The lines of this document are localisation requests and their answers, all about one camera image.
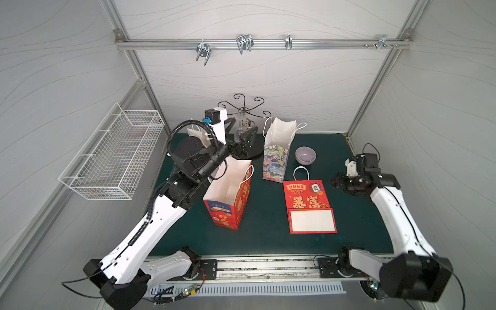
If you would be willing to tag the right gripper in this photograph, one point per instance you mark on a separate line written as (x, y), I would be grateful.
(347, 183)

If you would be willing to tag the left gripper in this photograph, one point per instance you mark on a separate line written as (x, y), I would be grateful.
(236, 140)

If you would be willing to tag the red RICH paper bag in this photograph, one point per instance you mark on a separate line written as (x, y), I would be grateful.
(308, 207)

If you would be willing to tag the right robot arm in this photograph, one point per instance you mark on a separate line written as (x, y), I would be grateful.
(416, 272)

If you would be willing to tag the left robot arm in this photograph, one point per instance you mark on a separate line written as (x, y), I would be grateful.
(200, 161)

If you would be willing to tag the floral print paper bag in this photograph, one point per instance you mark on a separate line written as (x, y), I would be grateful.
(278, 136)

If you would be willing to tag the white printed paper bag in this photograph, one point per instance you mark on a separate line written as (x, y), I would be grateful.
(200, 133)

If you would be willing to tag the clear wine glass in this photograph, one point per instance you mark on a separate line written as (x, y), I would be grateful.
(240, 126)

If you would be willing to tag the pink ceramic bowl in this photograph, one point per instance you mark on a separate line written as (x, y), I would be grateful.
(305, 155)

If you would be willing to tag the green felt table mat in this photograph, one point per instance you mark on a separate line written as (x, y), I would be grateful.
(264, 227)

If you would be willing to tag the metal hook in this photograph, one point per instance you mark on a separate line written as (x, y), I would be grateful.
(203, 50)
(244, 42)
(288, 42)
(382, 43)

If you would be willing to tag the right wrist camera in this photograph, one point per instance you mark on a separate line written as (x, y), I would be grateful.
(351, 168)

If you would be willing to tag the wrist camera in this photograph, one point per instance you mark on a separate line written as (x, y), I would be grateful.
(217, 118)
(351, 168)

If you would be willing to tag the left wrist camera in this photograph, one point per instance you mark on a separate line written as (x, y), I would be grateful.
(217, 118)

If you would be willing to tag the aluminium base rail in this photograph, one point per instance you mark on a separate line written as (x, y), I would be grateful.
(271, 267)

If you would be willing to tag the aluminium top rail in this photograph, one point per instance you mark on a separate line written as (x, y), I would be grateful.
(259, 44)

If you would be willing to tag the white wire wall basket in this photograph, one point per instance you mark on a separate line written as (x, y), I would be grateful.
(111, 162)

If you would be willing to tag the slotted cable duct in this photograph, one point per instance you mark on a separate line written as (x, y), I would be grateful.
(250, 289)

